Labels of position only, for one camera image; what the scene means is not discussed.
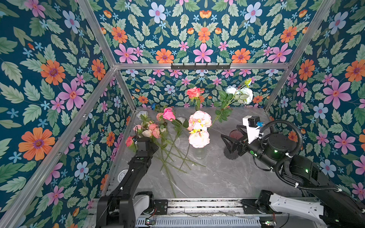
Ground clear glass vase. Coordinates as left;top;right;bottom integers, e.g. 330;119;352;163
193;148;207;160

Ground hot pink rose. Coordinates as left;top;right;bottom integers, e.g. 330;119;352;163
163;107;188;128

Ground white flower spray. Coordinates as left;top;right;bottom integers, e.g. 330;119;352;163
213;78;253;124

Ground coral pink rose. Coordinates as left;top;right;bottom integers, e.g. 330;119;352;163
186;87;204;111

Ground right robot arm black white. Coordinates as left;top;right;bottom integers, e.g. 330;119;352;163
221;125;365;228

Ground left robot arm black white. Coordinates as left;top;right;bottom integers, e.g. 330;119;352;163
96;137;158;228

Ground purple ribbed glass vase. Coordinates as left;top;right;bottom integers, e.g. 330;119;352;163
221;130;243;160

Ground pink rosebud spray stem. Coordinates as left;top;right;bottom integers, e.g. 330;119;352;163
134;110;204;197

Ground small white dial clock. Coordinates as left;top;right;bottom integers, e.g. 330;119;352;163
117;169;128;183

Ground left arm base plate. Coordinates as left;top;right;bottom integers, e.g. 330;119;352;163
153;199;169;215

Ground aluminium front rail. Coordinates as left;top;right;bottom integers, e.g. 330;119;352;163
159;197;257;218

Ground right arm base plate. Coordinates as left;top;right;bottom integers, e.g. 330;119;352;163
240;190;282;214

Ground white vented cable duct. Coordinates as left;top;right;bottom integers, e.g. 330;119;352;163
136;217;261;228

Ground metal hook rail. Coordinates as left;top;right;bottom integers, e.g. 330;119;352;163
170;63;231;71

